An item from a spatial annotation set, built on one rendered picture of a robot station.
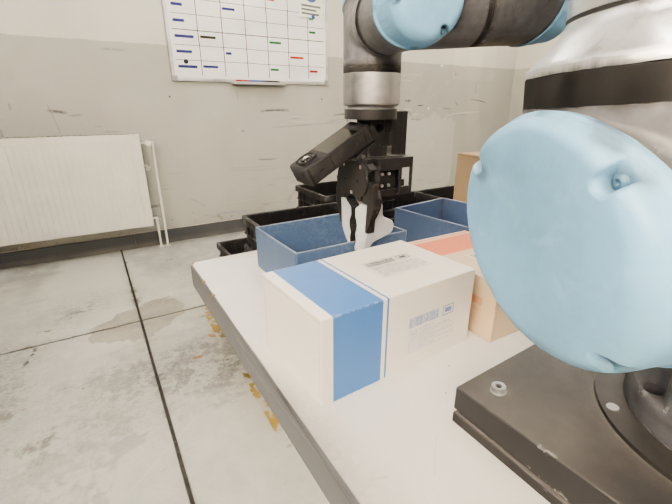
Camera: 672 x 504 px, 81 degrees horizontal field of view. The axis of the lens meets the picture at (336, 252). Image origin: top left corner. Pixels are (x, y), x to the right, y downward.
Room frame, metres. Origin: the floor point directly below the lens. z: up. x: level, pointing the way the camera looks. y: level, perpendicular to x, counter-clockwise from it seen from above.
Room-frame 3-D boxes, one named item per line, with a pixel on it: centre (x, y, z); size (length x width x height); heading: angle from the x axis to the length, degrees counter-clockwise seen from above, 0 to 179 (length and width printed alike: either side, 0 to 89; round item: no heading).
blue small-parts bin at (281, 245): (0.62, 0.01, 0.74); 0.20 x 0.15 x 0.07; 122
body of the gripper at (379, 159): (0.57, -0.05, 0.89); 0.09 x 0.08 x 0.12; 122
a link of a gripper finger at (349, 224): (0.58, -0.04, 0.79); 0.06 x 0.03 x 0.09; 122
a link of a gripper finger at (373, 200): (0.54, -0.04, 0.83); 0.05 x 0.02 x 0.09; 32
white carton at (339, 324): (0.39, -0.04, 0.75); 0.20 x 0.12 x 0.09; 124
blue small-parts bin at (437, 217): (0.72, -0.24, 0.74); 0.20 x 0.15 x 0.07; 38
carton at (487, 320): (0.49, -0.19, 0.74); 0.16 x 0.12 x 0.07; 30
